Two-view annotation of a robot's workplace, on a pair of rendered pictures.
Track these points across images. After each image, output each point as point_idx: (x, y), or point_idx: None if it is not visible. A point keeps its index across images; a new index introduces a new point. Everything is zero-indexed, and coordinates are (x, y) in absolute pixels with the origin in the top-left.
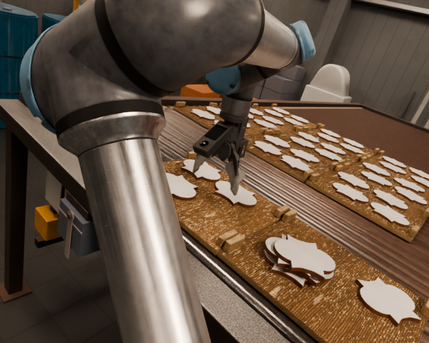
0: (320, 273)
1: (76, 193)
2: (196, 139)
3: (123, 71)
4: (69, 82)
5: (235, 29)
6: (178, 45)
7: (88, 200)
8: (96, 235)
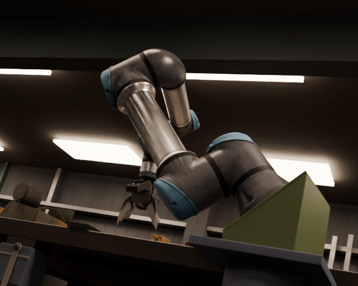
0: None
1: (23, 231)
2: None
3: (149, 71)
4: (129, 73)
5: (180, 68)
6: (167, 65)
7: (38, 229)
8: (35, 268)
